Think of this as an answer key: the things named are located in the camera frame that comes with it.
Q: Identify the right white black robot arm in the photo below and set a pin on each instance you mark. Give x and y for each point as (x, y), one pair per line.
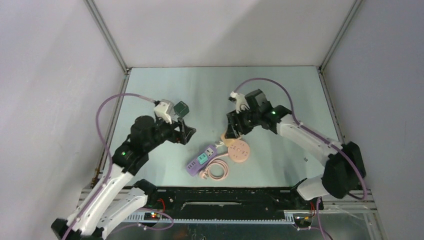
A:
(343, 164)

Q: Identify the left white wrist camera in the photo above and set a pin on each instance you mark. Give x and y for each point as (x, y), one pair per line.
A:
(165, 110)

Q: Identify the dark green cube socket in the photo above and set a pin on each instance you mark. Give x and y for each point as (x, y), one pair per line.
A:
(181, 109)

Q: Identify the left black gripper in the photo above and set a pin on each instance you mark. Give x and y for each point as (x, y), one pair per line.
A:
(182, 136)

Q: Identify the beige cube socket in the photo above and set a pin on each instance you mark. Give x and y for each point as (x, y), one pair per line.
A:
(227, 141)

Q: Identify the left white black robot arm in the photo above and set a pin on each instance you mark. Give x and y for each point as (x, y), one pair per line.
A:
(95, 219)

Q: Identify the teal USB charger plug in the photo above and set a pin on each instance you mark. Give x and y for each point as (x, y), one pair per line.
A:
(202, 158)

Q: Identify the pink round power strip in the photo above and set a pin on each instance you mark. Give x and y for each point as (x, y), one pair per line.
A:
(239, 151)

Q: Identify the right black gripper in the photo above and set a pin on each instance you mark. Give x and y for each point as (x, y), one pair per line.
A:
(233, 130)

